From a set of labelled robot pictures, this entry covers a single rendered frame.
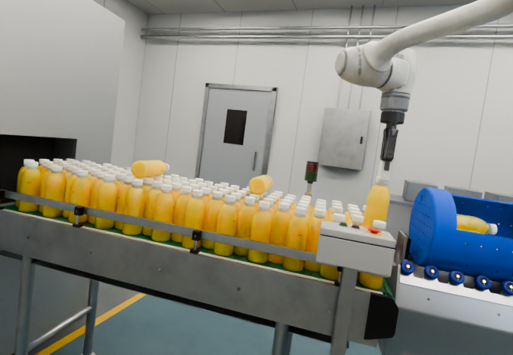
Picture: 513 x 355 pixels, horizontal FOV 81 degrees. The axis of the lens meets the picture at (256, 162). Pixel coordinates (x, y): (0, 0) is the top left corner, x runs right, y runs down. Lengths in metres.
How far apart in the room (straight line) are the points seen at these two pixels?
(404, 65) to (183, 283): 1.05
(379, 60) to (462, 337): 0.92
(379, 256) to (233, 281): 0.49
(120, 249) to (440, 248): 1.11
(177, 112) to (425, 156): 3.91
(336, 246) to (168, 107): 4.99
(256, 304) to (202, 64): 4.70
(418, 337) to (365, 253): 0.46
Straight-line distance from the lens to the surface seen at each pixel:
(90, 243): 1.36
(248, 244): 1.08
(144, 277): 1.26
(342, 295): 0.98
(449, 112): 4.65
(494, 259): 1.22
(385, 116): 1.11
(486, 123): 4.74
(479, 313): 1.27
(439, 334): 1.29
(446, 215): 1.16
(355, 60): 1.00
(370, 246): 0.91
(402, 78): 1.11
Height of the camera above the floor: 1.31
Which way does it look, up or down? 3 degrees down
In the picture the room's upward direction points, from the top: 7 degrees clockwise
